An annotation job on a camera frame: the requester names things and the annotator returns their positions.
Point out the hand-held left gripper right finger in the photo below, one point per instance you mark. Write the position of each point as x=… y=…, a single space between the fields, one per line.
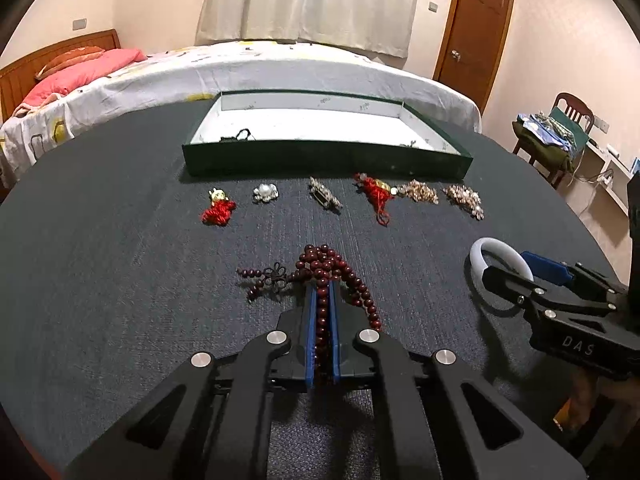
x=334 y=330

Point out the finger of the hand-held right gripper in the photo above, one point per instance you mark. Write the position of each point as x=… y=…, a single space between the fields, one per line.
x=505 y=285
x=545 y=266

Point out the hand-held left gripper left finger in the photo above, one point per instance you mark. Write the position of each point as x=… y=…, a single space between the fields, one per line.
x=312 y=330

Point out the white jade bangle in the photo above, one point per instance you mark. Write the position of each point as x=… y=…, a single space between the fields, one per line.
x=479 y=256

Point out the silver rhinestone brooch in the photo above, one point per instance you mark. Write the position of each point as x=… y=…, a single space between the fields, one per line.
x=324 y=194

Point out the pearl flower brooch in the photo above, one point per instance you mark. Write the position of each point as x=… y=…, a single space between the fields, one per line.
x=264 y=192

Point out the red tassel charm with figurine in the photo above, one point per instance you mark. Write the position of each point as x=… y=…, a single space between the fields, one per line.
x=217 y=210

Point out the green box with white inside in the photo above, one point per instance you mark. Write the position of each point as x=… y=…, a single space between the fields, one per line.
x=320 y=160

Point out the white low shelf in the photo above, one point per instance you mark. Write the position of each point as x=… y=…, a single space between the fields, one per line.
x=610 y=180

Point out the pile of folded clothes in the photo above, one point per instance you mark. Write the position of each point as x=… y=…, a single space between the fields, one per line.
x=545 y=140

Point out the dark wooden chair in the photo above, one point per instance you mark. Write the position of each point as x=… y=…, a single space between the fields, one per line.
x=572 y=106

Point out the brown wooden door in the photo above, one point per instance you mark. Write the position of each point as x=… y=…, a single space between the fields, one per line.
x=475 y=35

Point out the bed with patterned white sheet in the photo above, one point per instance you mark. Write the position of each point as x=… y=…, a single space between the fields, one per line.
x=150 y=80

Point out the white window curtain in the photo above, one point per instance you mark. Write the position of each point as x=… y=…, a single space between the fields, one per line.
x=310 y=0

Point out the pink pillow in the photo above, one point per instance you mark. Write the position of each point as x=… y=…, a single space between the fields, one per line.
x=85 y=75

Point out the orange patterned pillow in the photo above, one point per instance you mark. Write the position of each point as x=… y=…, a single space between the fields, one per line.
x=70 y=60

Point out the wooden headboard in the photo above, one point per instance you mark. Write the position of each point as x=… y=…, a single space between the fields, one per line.
x=30 y=65

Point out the wall socket above shelf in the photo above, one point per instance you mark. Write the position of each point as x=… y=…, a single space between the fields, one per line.
x=602 y=125

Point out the wall socket above headboard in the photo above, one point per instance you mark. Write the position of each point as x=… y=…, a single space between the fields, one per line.
x=79 y=24

